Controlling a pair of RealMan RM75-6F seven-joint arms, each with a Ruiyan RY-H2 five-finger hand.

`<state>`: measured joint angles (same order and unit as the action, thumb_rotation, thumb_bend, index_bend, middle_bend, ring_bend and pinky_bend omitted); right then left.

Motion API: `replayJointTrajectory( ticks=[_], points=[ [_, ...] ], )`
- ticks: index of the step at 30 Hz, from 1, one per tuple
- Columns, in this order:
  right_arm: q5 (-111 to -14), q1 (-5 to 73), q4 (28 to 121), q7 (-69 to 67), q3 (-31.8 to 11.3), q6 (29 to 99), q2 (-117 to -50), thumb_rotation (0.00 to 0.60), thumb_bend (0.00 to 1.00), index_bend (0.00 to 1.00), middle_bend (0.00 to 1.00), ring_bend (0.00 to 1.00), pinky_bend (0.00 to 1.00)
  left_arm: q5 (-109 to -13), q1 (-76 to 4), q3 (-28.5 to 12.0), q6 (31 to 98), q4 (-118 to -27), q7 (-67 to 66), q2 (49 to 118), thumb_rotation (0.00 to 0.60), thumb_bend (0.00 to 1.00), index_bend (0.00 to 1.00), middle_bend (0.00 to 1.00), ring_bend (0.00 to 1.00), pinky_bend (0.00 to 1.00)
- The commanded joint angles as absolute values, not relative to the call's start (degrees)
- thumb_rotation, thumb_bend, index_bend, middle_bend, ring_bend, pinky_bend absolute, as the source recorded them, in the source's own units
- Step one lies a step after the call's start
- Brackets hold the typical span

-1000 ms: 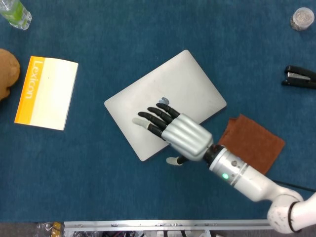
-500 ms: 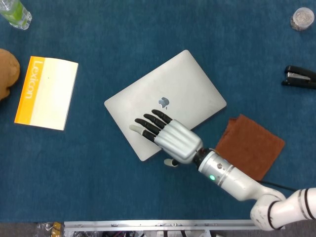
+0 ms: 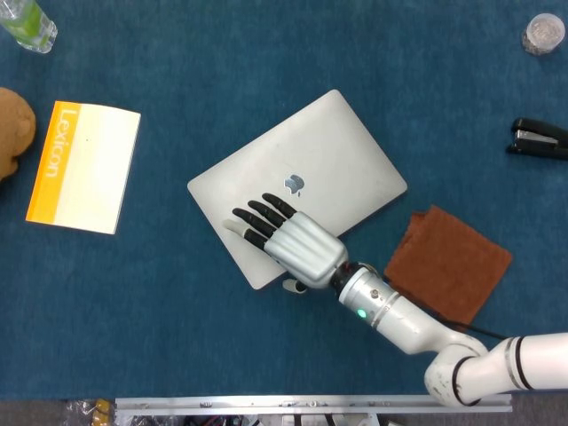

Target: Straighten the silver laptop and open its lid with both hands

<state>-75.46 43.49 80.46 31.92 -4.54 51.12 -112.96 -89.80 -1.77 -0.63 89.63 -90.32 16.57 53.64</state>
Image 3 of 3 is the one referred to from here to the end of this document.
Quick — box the brown plush toy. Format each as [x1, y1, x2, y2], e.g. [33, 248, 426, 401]
[0, 87, 37, 184]

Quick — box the aluminium frame rail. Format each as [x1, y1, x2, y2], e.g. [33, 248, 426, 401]
[114, 394, 513, 417]

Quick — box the small clear jar of seeds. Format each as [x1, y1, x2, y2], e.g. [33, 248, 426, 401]
[521, 12, 566, 57]

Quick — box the silver Apple laptop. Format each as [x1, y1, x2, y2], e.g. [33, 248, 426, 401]
[186, 89, 409, 291]

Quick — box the yellow item in plastic bag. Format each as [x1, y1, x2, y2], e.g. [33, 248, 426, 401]
[62, 398, 116, 426]

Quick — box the black stapler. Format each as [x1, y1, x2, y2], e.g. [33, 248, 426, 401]
[506, 117, 568, 162]

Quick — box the blue felt table cover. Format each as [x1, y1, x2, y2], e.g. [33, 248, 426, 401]
[0, 0, 568, 400]

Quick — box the clear bottle green label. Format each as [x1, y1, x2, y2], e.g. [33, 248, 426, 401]
[0, 0, 59, 55]

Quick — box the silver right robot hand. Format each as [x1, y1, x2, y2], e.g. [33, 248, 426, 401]
[223, 193, 350, 295]

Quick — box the white orange Lexicon book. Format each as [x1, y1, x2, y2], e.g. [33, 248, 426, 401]
[25, 100, 142, 236]

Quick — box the folded brown cloth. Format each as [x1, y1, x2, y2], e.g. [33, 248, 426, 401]
[383, 204, 514, 330]

